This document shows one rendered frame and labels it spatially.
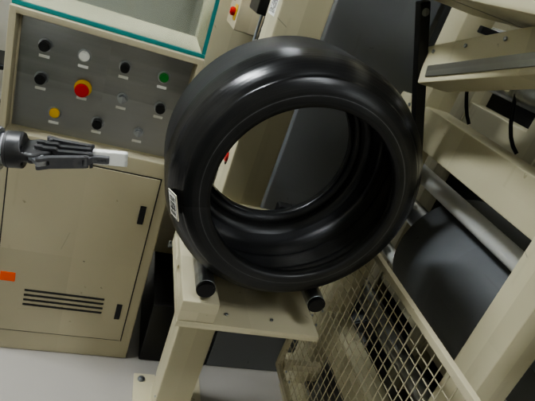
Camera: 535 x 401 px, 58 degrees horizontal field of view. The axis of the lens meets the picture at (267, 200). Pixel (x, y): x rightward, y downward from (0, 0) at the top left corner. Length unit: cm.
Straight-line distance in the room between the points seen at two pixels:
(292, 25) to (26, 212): 107
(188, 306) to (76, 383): 101
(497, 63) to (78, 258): 145
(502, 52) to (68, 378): 179
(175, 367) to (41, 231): 66
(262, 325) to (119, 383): 98
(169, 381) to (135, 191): 69
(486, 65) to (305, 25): 45
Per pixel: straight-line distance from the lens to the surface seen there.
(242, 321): 123
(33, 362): 214
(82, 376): 210
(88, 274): 190
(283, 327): 126
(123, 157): 106
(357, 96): 96
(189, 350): 177
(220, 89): 94
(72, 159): 104
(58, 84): 165
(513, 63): 110
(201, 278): 112
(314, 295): 121
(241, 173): 138
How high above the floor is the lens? 156
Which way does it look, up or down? 24 degrees down
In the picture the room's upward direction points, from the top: 20 degrees clockwise
